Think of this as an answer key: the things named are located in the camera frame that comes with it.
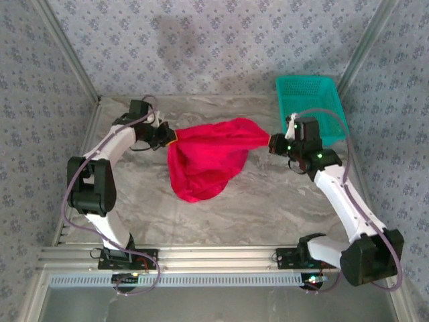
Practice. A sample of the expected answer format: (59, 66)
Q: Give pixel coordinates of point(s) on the red t-shirt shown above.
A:
(207, 157)

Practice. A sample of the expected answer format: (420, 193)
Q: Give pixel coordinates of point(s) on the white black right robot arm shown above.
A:
(348, 201)

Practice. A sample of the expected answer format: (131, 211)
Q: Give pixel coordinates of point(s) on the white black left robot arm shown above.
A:
(114, 141)

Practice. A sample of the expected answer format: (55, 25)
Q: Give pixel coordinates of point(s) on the teal plastic basket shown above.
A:
(321, 97)

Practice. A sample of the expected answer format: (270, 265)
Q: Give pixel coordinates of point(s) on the aluminium table side rail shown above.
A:
(90, 124)
(354, 159)

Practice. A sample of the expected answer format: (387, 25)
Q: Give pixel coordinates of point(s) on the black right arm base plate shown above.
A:
(285, 256)

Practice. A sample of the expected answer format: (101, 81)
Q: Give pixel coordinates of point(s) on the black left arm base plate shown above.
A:
(151, 255)

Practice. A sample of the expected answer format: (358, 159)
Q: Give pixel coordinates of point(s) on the aluminium mounting rail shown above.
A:
(214, 258)

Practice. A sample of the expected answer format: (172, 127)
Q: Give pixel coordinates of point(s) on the aluminium frame post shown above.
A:
(67, 53)
(365, 43)

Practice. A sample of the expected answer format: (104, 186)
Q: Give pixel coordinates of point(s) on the aluminium frame leg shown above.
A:
(33, 298)
(402, 302)

